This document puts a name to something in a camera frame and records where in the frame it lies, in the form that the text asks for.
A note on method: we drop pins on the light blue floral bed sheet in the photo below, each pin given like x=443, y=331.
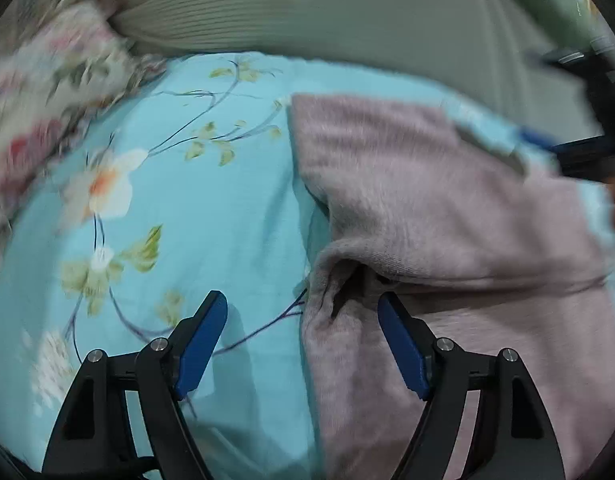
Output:
x=202, y=195

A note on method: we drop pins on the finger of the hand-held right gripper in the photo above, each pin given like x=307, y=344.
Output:
x=537, y=138

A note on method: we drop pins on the pink knitted sweater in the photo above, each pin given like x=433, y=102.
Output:
x=437, y=220

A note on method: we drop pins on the cream floral quilt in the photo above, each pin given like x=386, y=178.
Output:
x=47, y=100

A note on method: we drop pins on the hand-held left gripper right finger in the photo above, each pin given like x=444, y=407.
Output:
x=403, y=347

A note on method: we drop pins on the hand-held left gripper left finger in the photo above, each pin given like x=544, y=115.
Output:
x=202, y=347

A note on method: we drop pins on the grey-green ribbed headboard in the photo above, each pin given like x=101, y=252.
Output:
x=337, y=15

